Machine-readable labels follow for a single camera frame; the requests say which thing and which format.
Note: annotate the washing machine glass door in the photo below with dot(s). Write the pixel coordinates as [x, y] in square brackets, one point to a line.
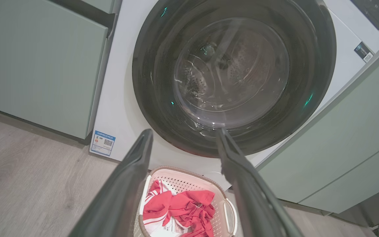
[156, 82]

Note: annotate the red white striped garment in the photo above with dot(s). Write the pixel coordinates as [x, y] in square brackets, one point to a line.
[153, 192]

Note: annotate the pale green cabinet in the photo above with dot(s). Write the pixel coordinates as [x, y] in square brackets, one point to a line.
[100, 5]
[367, 187]
[38, 62]
[334, 148]

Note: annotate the dark washing machine control panel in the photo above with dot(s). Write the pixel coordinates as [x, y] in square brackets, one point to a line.
[377, 10]

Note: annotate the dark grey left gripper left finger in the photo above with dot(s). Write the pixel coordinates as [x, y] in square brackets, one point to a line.
[117, 197]

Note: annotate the blue energy label sticker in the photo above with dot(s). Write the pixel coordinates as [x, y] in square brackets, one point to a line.
[103, 143]

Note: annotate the white washing machine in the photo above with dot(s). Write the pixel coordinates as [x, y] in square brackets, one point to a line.
[117, 98]

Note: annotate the grey sticker label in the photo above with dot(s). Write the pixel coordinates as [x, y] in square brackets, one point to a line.
[363, 51]

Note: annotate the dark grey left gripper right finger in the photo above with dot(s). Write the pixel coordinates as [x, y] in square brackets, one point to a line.
[252, 200]

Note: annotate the cream perforated laundry basket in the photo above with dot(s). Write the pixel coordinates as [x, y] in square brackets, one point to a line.
[176, 179]

